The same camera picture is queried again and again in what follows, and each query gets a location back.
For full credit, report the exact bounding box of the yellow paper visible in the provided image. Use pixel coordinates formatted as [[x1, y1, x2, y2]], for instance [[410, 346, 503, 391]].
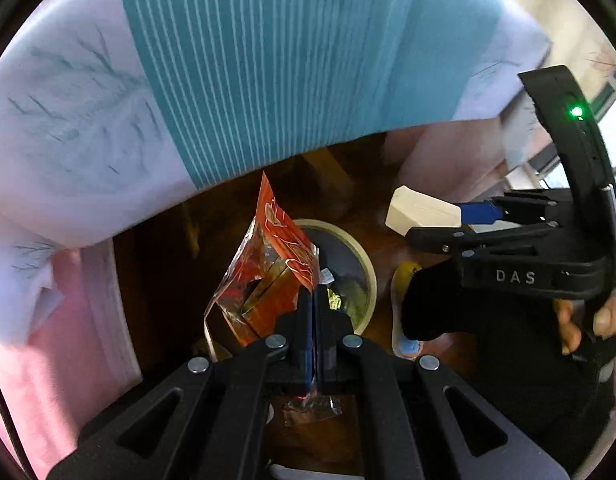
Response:
[[327, 282, 366, 323]]

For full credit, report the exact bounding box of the yellow slipper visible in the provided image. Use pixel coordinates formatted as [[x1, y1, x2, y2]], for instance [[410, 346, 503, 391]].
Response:
[[390, 261, 423, 361]]

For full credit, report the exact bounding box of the window with metal railing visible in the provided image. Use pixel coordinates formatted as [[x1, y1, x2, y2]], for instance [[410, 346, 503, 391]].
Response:
[[505, 80, 616, 196]]

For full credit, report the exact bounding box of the leaf print striped tablecloth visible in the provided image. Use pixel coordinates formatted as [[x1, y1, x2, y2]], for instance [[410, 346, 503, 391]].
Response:
[[0, 0, 553, 346]]

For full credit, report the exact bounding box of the red snack packet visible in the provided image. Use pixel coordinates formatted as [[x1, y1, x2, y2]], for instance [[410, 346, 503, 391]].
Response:
[[204, 170, 345, 428]]

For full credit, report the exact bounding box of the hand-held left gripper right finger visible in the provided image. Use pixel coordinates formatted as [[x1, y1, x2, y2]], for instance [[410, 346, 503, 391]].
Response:
[[314, 285, 571, 480]]

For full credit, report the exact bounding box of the cream leaf print curtain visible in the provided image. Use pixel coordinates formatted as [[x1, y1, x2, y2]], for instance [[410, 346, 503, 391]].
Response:
[[455, 0, 616, 176]]

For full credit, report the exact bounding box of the person's right hand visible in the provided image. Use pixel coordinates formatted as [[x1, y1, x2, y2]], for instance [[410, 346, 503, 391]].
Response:
[[555, 292, 616, 356]]

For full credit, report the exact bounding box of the blue cream-rimmed trash bin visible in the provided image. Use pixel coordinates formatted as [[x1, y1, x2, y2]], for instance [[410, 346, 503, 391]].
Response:
[[268, 218, 379, 336]]

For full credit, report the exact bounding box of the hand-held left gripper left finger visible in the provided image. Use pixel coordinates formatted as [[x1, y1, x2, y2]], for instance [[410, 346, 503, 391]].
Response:
[[48, 286, 315, 480]]

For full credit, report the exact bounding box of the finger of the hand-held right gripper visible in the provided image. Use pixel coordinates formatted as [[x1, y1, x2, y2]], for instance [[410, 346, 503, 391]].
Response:
[[405, 221, 563, 261], [457, 189, 568, 226]]

